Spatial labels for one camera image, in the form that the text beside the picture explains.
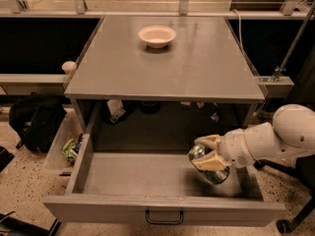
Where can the green soda can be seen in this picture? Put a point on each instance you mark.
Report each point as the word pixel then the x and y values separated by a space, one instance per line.
pixel 215 177

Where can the green snack bag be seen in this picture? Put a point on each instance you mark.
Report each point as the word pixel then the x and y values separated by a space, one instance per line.
pixel 68 151

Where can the white bowl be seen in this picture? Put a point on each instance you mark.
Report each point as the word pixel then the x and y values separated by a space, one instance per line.
pixel 157 36

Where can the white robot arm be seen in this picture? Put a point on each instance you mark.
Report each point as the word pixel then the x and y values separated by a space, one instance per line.
pixel 291 132

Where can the clear plastic bin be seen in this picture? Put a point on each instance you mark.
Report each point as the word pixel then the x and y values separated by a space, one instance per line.
pixel 69 131

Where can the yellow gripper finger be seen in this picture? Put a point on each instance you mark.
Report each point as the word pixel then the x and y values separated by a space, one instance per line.
pixel 210 141
pixel 211 162

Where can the black object floor corner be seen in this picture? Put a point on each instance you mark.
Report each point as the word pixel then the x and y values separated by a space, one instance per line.
pixel 15 226

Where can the open grey top drawer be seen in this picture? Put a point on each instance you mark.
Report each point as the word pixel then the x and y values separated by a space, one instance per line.
pixel 118 187

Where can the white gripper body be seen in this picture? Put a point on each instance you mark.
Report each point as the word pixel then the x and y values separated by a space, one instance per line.
pixel 233 147

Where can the black backpack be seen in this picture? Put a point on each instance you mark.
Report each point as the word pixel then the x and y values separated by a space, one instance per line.
pixel 36 119

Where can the black drawer handle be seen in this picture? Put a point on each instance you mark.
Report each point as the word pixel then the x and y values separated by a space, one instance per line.
pixel 164 217

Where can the grey cabinet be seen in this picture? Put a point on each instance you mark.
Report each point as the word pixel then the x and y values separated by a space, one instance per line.
pixel 203 63

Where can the white paper cup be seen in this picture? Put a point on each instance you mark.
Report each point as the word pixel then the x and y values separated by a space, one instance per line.
pixel 69 66

